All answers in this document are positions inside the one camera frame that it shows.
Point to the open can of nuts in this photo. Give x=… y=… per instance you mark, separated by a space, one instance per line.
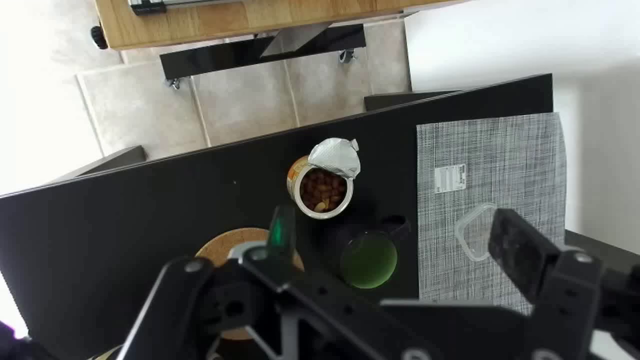
x=322 y=192

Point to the black and silver device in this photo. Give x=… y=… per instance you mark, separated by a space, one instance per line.
x=150 y=6

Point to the clear plastic lid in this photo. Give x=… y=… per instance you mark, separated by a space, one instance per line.
x=470 y=235

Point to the grey woven placemat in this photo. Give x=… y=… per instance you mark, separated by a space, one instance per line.
x=500 y=145

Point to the black mug with green inside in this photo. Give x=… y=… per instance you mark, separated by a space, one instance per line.
x=369 y=260

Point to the wooden desk with black base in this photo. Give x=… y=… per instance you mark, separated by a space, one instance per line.
x=210 y=22

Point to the round cork coaster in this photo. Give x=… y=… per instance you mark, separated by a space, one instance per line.
x=225 y=247

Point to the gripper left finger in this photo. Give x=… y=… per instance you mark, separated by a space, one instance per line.
x=200 y=300

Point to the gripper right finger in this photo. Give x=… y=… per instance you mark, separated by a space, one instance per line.
x=565 y=290

